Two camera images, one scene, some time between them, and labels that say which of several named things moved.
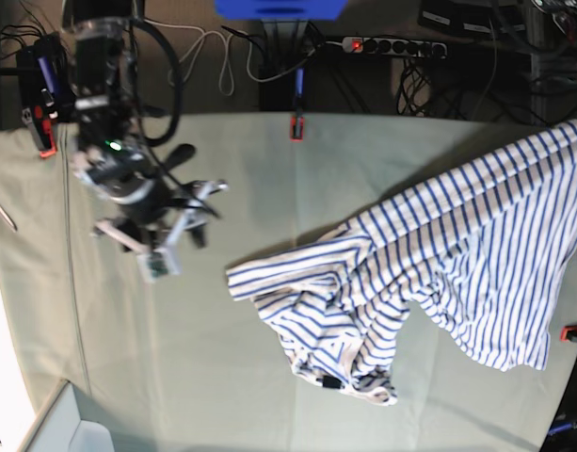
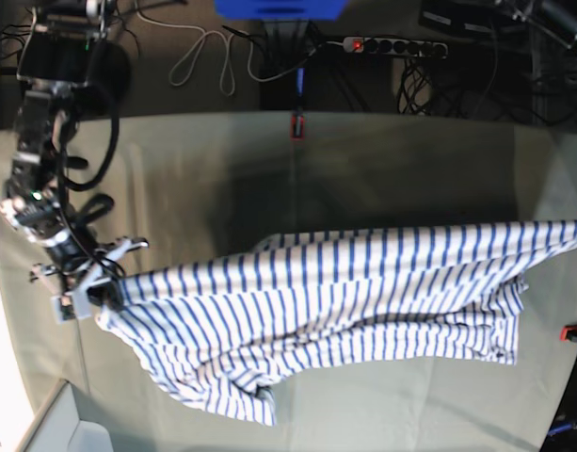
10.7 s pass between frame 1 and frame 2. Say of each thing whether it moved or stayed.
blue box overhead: stayed
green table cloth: stayed
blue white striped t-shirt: moved
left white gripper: moved
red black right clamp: stayed
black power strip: stayed
